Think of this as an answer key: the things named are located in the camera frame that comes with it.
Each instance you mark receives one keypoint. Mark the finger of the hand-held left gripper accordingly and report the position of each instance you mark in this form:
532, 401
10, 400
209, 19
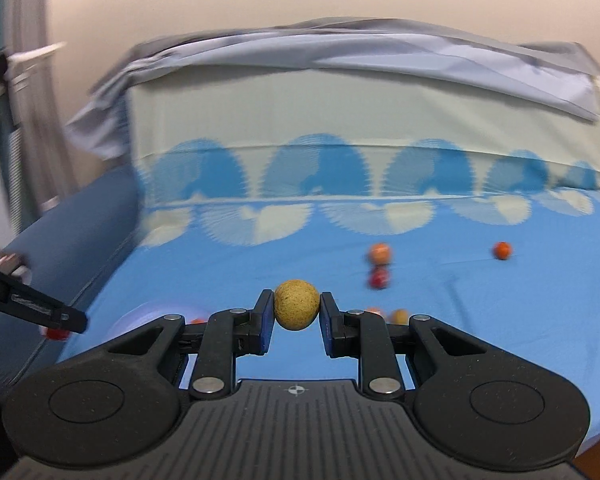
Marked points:
30, 304

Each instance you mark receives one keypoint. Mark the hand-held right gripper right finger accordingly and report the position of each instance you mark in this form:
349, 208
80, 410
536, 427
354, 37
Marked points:
326, 326

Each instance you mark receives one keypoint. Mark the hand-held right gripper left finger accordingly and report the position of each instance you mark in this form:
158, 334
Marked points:
265, 321

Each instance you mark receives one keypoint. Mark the yellow-brown longan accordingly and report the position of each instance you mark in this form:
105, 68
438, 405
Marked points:
399, 316
295, 305

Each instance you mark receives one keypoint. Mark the peeled tangerine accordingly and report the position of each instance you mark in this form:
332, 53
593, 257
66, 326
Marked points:
57, 334
380, 254

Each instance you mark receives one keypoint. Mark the red fruit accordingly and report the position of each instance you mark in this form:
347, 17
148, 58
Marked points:
374, 312
380, 278

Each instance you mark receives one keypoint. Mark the lavender round plate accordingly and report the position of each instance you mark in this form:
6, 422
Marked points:
140, 318

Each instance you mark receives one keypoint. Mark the blue sofa armrest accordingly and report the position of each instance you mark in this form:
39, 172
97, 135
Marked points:
70, 240

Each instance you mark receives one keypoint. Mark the blue fan-print blanket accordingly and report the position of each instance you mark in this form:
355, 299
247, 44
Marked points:
480, 310

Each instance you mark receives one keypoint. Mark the grey curtain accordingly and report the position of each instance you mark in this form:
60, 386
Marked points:
35, 110

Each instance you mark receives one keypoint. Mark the grey-blue cloth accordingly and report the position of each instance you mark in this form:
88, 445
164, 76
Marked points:
330, 45

